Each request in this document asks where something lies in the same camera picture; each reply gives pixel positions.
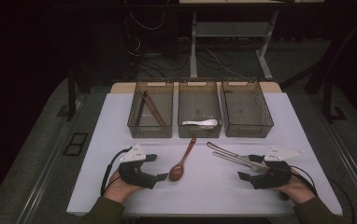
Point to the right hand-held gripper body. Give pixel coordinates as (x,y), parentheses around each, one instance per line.
(274,177)

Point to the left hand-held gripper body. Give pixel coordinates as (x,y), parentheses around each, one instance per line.
(134,174)

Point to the brown wooden spoon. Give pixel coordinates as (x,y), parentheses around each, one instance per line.
(176,172)

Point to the brown wooden chopstick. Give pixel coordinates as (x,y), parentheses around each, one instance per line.
(156,107)
(153,109)

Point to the smoky transparent plastic bin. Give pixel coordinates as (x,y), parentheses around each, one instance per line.
(246,109)
(164,102)
(199,105)

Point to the white ceramic spoon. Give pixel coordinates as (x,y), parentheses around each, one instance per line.
(209,122)

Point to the person's left hand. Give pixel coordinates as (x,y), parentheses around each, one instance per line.
(119,189)

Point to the person's right hand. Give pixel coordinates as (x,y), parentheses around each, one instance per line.
(298,193)

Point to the white table mat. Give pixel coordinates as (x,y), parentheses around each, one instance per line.
(204,196)

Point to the black metal stand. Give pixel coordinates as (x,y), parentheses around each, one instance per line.
(71,93)
(326,99)

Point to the metal floor rail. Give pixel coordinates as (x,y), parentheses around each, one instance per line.
(39,186)
(354,174)

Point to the white metal desk frame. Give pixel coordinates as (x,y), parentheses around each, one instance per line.
(232,28)

